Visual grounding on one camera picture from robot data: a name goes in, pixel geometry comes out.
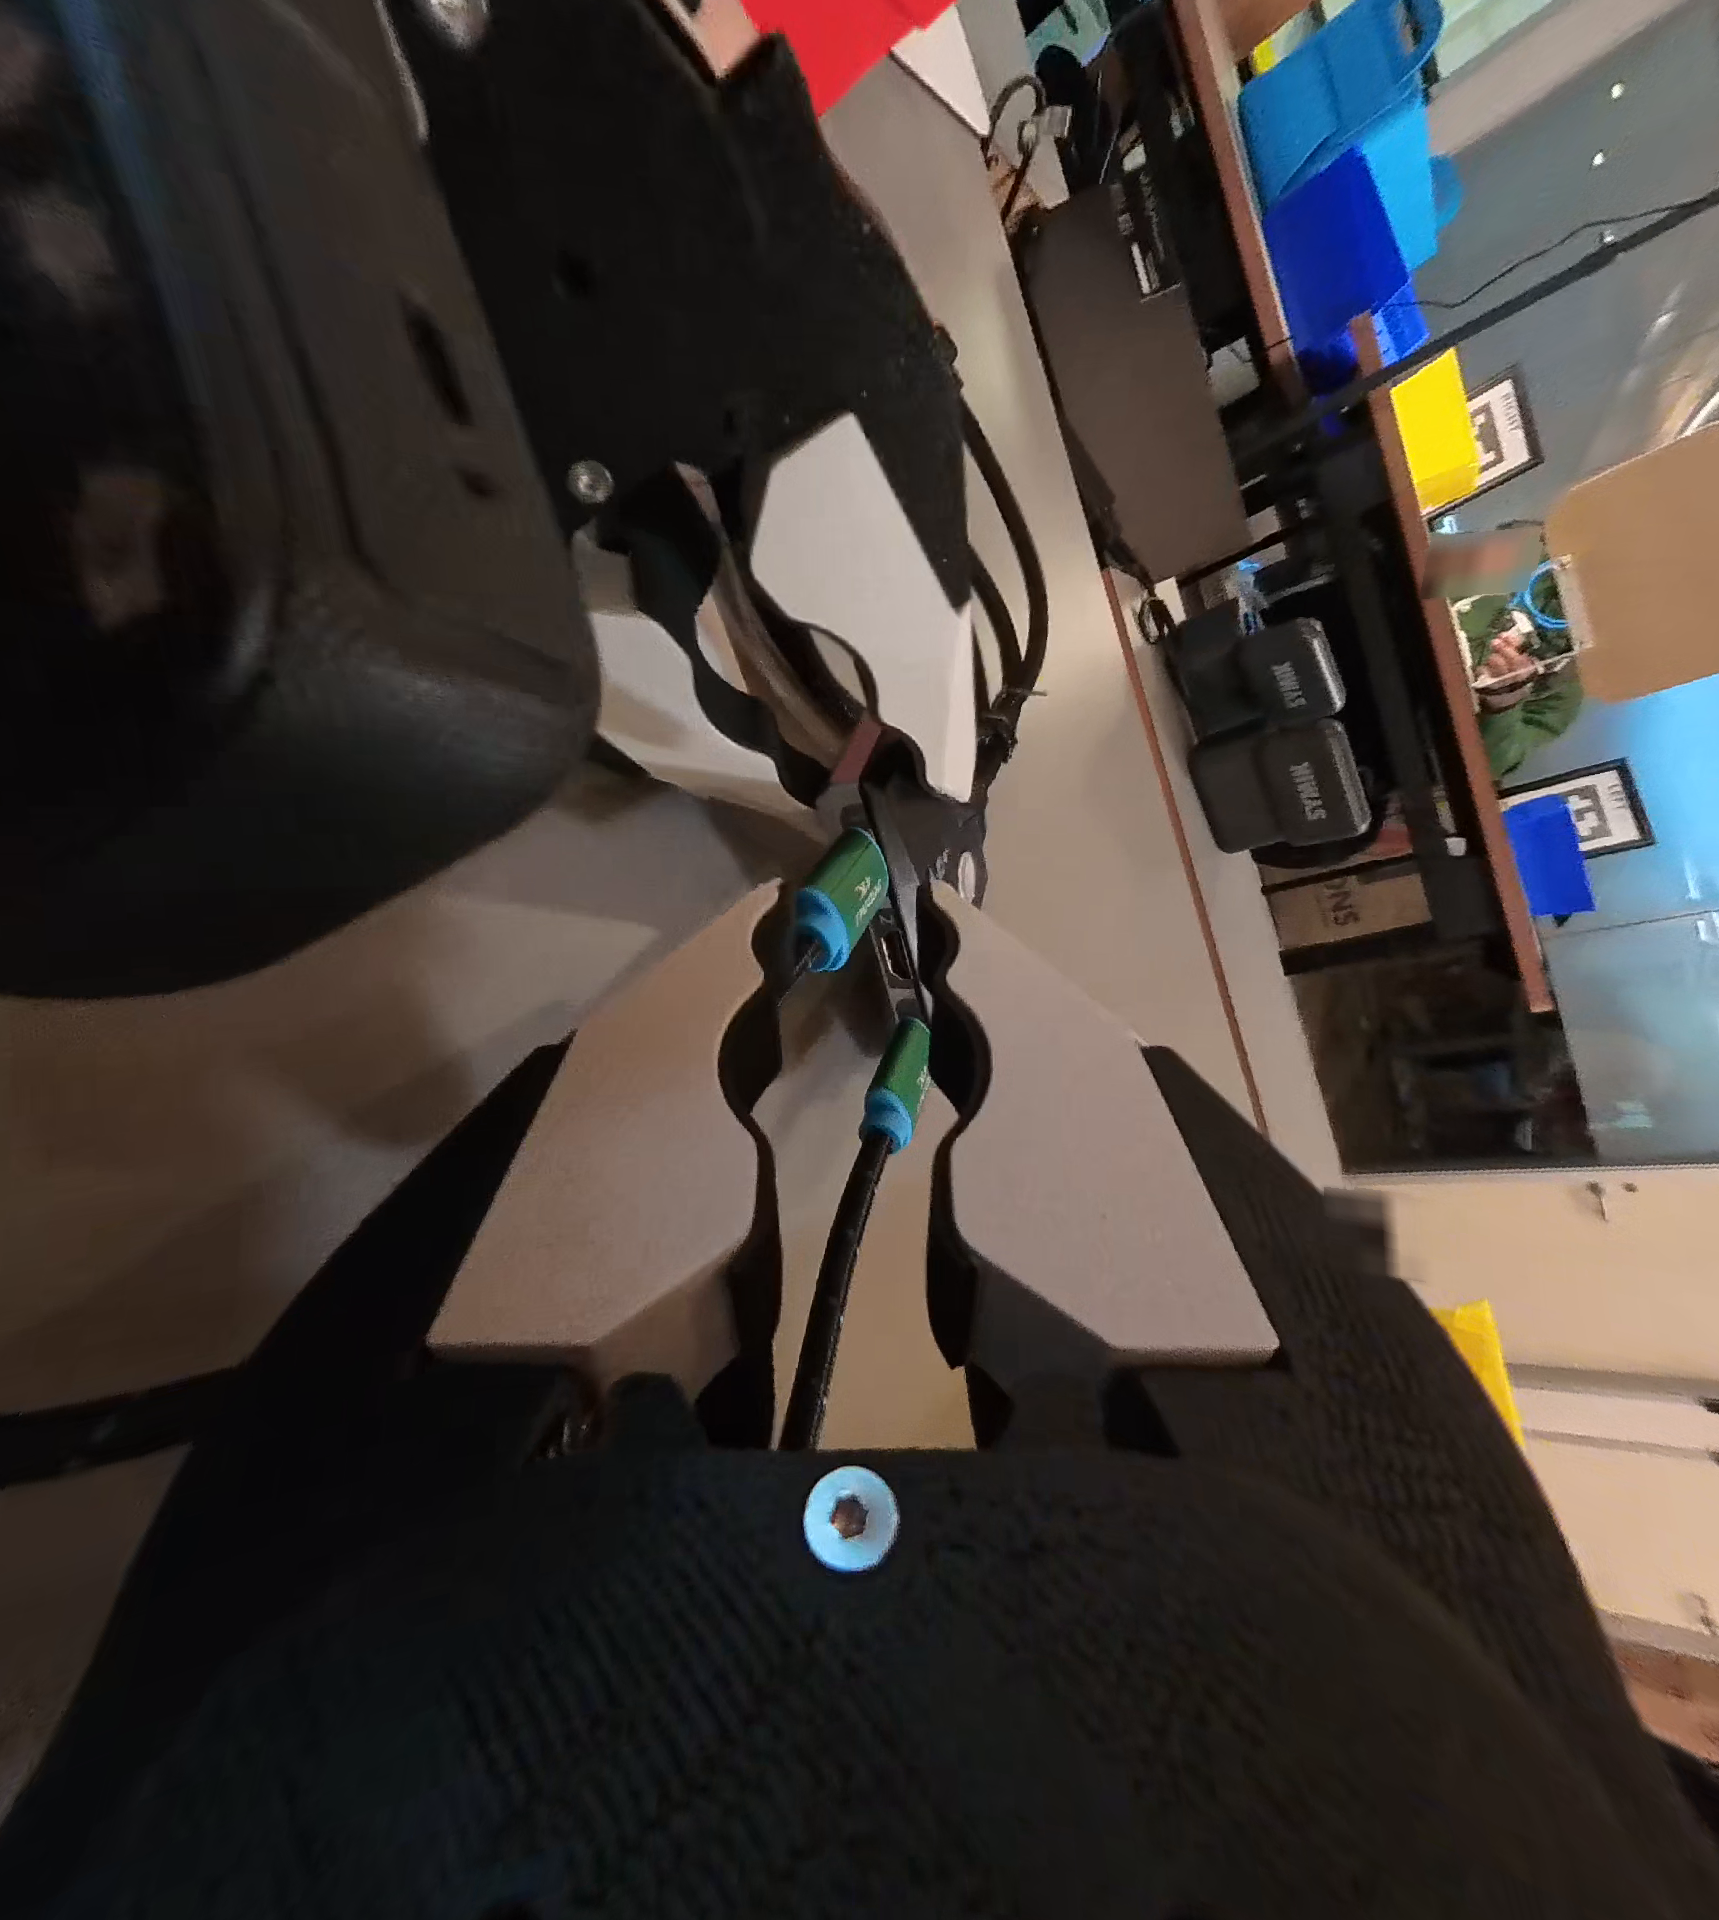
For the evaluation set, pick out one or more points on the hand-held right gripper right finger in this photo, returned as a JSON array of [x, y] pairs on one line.
[[1101, 1201]]

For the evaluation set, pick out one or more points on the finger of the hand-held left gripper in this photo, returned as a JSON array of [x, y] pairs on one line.
[[875, 571], [665, 721]]

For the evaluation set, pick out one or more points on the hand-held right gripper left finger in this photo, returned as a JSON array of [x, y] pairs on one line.
[[605, 1201]]

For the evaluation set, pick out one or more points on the red storage bin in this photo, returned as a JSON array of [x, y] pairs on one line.
[[845, 44]]

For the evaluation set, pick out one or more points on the black box under table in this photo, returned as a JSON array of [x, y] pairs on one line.
[[1131, 391]]

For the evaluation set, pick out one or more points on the black hard case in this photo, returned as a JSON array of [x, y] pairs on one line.
[[1203, 660], [1295, 674], [1289, 789]]

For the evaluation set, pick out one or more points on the cardboard box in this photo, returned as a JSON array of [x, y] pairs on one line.
[[1341, 914]]

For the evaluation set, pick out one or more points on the small blue bin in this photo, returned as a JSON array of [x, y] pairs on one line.
[[1551, 855]]

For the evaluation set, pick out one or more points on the blue storage bin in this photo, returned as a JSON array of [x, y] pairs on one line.
[[1349, 255], [1393, 338]]

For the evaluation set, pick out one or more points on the long brown-edged table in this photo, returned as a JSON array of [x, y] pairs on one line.
[[1461, 750]]

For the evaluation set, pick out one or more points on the small yellow bin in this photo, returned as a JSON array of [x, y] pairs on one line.
[[1439, 429]]

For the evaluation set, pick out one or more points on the glass partition window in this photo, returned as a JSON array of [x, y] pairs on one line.
[[1670, 974]]

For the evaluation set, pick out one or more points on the framed marker tag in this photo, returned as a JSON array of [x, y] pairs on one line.
[[1611, 810], [1505, 429]]

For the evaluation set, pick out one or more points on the white double door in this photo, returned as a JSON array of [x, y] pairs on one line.
[[1670, 1500]]

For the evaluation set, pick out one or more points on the blue bag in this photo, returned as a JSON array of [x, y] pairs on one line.
[[1325, 90]]

